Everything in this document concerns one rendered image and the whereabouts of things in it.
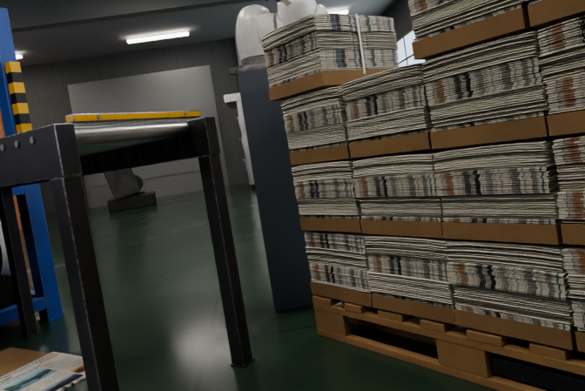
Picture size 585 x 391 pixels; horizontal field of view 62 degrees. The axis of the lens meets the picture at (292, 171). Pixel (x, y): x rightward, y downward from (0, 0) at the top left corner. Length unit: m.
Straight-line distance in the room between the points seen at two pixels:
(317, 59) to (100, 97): 10.40
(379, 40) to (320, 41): 0.27
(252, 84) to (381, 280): 0.97
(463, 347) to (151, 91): 10.59
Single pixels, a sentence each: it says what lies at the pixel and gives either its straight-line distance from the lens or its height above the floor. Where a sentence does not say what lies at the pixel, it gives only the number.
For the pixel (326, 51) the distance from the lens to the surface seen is 1.57.
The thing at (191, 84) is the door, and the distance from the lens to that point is 11.44.
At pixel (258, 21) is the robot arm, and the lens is 2.10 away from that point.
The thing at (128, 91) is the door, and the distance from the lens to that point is 11.66.
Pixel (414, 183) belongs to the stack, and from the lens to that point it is 1.34.
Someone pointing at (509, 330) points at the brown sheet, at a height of 0.16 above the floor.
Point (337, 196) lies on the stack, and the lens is 1.55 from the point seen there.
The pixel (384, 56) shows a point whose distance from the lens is 1.76.
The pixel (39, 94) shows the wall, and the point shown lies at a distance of 12.29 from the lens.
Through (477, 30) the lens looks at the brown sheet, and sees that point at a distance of 1.22.
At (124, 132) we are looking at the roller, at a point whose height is 0.77.
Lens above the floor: 0.67
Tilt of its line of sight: 3 degrees down
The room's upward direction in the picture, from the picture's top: 9 degrees counter-clockwise
